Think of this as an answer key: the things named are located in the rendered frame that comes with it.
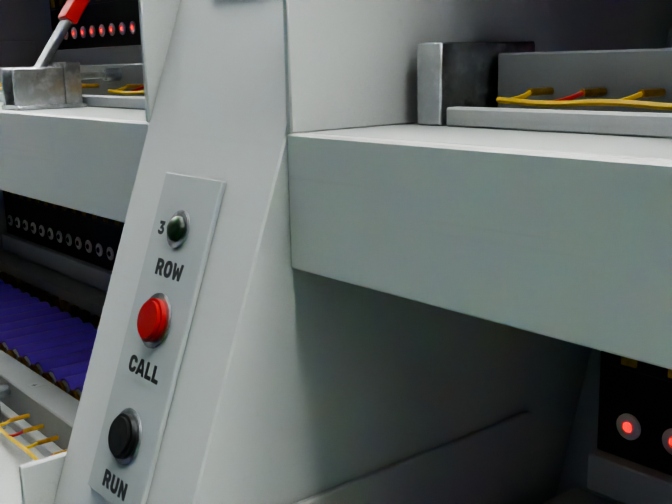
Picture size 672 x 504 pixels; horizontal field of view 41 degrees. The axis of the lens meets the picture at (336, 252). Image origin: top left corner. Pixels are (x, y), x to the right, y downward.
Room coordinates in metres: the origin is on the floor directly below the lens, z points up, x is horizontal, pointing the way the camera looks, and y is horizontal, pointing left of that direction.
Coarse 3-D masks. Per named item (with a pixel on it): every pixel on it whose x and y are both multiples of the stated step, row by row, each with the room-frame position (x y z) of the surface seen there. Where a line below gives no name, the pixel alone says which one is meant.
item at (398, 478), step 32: (608, 384) 0.37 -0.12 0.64; (640, 384) 0.36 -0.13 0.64; (512, 416) 0.39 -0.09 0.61; (608, 416) 0.37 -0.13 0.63; (640, 416) 0.36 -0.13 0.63; (448, 448) 0.36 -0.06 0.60; (480, 448) 0.38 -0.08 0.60; (512, 448) 0.39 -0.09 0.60; (608, 448) 0.37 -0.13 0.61; (640, 448) 0.36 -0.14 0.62; (352, 480) 0.34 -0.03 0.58; (384, 480) 0.34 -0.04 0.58; (416, 480) 0.35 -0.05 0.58; (448, 480) 0.37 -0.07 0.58; (480, 480) 0.38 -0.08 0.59; (512, 480) 0.39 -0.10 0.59; (608, 480) 0.37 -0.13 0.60; (640, 480) 0.36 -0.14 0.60
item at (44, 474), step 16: (16, 240) 0.88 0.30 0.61; (32, 256) 0.85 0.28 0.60; (48, 256) 0.82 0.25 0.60; (64, 256) 0.79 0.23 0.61; (64, 272) 0.79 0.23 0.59; (80, 272) 0.77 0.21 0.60; (96, 272) 0.74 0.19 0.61; (0, 432) 0.52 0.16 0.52; (16, 432) 0.51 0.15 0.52; (0, 448) 0.49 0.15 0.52; (16, 448) 0.49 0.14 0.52; (32, 448) 0.49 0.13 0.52; (0, 464) 0.47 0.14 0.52; (16, 464) 0.47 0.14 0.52; (32, 464) 0.36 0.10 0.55; (48, 464) 0.36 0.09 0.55; (0, 480) 0.46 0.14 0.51; (16, 480) 0.45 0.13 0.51; (32, 480) 0.36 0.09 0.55; (48, 480) 0.36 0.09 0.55; (0, 496) 0.44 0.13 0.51; (16, 496) 0.44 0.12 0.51; (32, 496) 0.36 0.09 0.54; (48, 496) 0.36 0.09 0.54
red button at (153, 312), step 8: (144, 304) 0.33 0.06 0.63; (152, 304) 0.32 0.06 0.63; (160, 304) 0.32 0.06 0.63; (144, 312) 0.33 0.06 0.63; (152, 312) 0.32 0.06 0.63; (160, 312) 0.32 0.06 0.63; (144, 320) 0.33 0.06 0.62; (152, 320) 0.32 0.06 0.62; (160, 320) 0.32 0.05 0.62; (144, 328) 0.32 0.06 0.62; (152, 328) 0.32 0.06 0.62; (160, 328) 0.32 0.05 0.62; (144, 336) 0.32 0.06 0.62; (152, 336) 0.32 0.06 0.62
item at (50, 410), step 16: (0, 352) 0.58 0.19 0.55; (0, 368) 0.55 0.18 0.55; (16, 368) 0.55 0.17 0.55; (16, 384) 0.52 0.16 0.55; (32, 384) 0.52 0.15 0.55; (48, 384) 0.52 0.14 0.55; (0, 400) 0.55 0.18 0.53; (16, 400) 0.52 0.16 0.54; (32, 400) 0.50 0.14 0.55; (48, 400) 0.50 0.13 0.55; (64, 400) 0.50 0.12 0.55; (16, 416) 0.50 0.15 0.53; (32, 416) 0.51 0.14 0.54; (48, 416) 0.48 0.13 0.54; (64, 416) 0.47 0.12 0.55; (48, 432) 0.49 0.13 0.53; (64, 432) 0.47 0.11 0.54; (64, 448) 0.47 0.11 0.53
